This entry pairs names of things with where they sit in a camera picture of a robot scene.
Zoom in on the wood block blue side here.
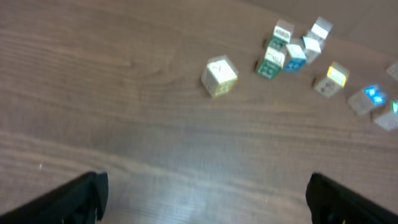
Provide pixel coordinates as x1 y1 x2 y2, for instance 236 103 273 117
283 44 307 72

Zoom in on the yellow top block upper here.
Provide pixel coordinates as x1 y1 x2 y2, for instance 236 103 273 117
313 62 349 98

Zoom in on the plain wood block yellow side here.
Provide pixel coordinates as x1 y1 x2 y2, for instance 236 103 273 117
200 55 239 98

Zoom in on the plain white wood block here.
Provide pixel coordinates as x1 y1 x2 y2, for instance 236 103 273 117
300 36 322 64

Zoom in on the white wood block far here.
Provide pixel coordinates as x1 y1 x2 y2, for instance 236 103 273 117
307 17 333 42

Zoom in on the wood block green R side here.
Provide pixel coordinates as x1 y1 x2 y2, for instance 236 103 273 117
256 47 286 80

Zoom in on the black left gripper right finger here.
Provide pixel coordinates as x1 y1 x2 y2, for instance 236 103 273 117
305 172 397 224

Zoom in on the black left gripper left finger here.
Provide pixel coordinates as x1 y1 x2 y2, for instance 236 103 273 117
1 172 109 224

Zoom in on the green top wood block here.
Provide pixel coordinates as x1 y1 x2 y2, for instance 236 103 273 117
372 100 397 131

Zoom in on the blue top wood block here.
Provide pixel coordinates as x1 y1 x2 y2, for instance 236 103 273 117
348 84 387 115

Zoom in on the yellow top block far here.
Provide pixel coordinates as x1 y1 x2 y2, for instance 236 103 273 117
386 62 398 81

